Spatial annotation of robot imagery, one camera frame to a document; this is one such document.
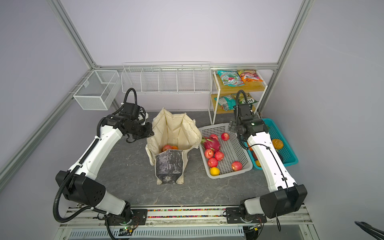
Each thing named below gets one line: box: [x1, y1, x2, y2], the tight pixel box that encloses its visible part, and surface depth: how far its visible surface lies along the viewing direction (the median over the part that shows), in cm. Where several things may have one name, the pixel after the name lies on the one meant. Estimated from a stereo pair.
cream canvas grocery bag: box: [145, 108, 202, 185], surface depth 85 cm
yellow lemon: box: [210, 167, 220, 177], surface depth 86 cm
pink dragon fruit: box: [200, 137, 220, 152], surface depth 93 cm
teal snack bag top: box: [217, 70, 245, 87], surface depth 90 cm
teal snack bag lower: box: [214, 95, 237, 112], surface depth 101 cm
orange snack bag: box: [237, 69, 264, 83], surface depth 90 cm
